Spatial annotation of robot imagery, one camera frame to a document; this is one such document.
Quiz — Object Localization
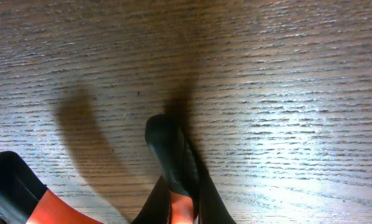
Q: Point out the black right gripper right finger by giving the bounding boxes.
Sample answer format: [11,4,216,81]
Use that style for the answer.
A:
[198,163,236,224]

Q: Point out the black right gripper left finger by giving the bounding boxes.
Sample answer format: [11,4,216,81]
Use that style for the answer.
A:
[131,176,171,224]

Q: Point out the orange black needle nose pliers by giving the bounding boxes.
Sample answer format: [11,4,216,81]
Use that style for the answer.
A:
[0,114,199,224]

